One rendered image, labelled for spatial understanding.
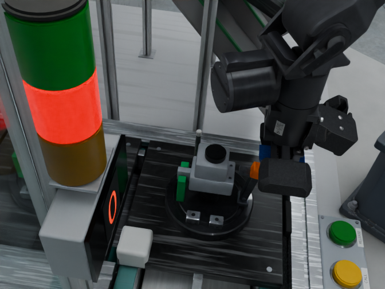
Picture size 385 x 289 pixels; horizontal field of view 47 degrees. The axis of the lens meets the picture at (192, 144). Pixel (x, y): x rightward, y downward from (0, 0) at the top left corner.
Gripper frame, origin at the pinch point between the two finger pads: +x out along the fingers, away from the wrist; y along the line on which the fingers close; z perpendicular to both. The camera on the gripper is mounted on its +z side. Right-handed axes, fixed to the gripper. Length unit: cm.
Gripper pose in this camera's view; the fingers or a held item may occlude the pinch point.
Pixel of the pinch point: (277, 160)
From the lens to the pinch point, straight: 62.9
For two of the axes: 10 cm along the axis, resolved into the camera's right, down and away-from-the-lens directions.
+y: 1.4, -7.2, 6.8
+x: -0.5, 6.8, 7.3
